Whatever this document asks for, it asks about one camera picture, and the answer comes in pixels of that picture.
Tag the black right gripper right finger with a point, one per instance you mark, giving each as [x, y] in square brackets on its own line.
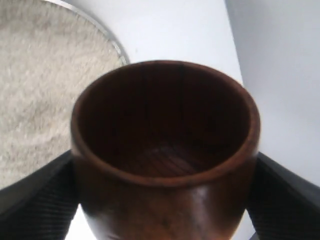
[281, 204]

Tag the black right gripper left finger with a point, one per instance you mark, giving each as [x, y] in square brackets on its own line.
[42, 205]

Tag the brown wooden cup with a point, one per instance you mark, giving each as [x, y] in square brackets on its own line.
[164, 150]

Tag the rice heap in tray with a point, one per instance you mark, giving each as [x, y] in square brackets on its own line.
[42, 73]

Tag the round steel tray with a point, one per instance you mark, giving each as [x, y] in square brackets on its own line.
[83, 28]

